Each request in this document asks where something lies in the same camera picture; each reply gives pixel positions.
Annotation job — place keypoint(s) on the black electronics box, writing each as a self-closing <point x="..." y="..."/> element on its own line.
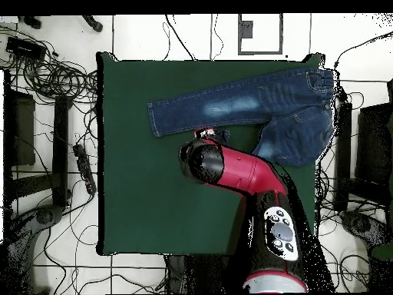
<point x="24" y="47"/>

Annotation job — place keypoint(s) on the black frame stand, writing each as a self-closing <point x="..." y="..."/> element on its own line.
<point x="60" y="147"/>

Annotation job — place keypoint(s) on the dark green table cloth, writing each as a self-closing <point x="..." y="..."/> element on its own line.
<point x="153" y="209"/>

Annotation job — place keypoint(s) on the black power strip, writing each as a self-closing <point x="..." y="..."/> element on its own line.
<point x="84" y="167"/>

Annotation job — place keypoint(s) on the black cabinet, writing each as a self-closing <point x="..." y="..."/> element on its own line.
<point x="374" y="138"/>

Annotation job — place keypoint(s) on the black metal column stand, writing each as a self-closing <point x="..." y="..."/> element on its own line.
<point x="190" y="273"/>

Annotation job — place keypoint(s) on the grey square frame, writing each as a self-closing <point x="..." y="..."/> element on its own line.
<point x="245" y="29"/>

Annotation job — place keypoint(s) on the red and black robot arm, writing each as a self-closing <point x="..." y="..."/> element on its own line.
<point x="245" y="175"/>

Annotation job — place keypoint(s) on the blue denim jeans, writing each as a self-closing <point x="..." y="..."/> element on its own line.
<point x="261" y="101"/>

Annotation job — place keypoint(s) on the black upright bar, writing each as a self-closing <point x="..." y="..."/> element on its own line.
<point x="344" y="153"/>

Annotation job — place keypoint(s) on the black stand foot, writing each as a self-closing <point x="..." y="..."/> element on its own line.
<point x="92" y="23"/>
<point x="32" y="22"/>

